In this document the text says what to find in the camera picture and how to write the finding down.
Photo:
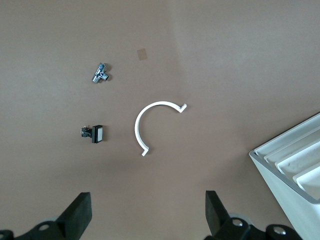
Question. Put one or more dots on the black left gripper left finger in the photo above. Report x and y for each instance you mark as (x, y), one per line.
(72, 220)

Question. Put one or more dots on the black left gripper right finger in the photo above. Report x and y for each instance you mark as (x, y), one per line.
(217, 220)

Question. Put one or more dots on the white plastic drawer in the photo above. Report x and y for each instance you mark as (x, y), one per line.
(310, 183)

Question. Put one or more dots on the white plastic drawer cabinet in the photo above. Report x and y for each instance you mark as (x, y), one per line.
(280, 200)

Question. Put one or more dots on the white curved plastic clip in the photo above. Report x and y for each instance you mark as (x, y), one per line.
(136, 126)

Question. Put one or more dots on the small blue metal part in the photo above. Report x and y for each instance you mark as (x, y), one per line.
(100, 73)

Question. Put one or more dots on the brown tape patch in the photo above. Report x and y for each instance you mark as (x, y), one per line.
(142, 54)

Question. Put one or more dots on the black rectangular switch button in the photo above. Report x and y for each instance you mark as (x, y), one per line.
(97, 133)

